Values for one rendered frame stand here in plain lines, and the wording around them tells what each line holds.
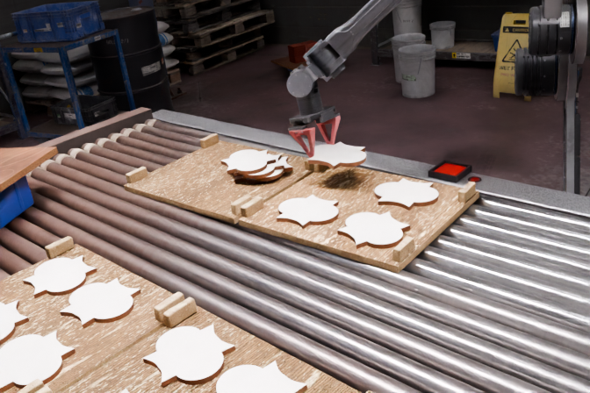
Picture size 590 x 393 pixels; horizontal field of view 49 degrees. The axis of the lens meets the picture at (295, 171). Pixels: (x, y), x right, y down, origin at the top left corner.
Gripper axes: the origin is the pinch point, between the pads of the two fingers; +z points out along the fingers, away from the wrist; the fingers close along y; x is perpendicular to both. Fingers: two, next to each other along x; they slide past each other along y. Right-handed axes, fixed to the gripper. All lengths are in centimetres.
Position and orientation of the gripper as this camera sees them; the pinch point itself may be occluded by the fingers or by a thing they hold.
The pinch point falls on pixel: (320, 148)
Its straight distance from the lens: 153.7
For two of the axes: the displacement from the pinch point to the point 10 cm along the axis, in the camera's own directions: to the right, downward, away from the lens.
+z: 2.4, 9.4, 2.4
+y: 6.5, -3.4, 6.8
